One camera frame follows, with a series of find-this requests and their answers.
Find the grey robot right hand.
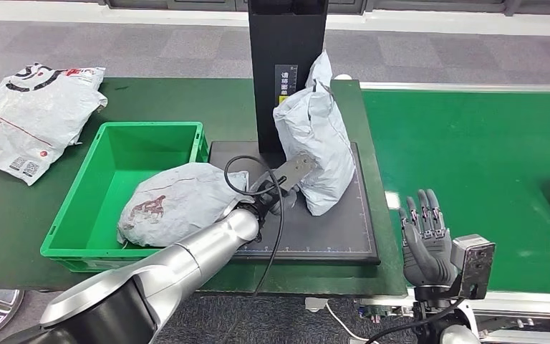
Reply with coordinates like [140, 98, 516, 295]
[398, 188, 458, 288]

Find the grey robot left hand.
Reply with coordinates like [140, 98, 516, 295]
[251, 178, 302, 217]

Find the plain grey parcel bag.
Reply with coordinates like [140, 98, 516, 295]
[273, 49, 357, 217]

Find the grey parcel bag red print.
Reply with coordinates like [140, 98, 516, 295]
[117, 162, 252, 249]

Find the black inbound scanner machine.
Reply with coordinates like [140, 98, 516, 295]
[207, 0, 381, 266]

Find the white parcel bag black print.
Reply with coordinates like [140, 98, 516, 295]
[0, 62, 108, 186]

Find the black yellow label sticker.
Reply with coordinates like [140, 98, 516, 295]
[274, 64, 299, 105]

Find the green plastic crate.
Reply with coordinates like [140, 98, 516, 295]
[40, 121, 210, 274]

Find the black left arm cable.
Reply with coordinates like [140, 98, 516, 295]
[223, 156, 286, 300]

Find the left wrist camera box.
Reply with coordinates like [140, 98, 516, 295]
[256, 151, 319, 196]

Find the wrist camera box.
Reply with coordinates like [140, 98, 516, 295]
[450, 234, 496, 301]
[256, 151, 319, 196]

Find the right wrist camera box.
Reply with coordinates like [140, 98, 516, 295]
[450, 234, 496, 301]

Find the white bracket block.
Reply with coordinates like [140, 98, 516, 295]
[304, 297, 328, 313]

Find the white cable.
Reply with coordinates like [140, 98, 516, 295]
[324, 302, 368, 344]

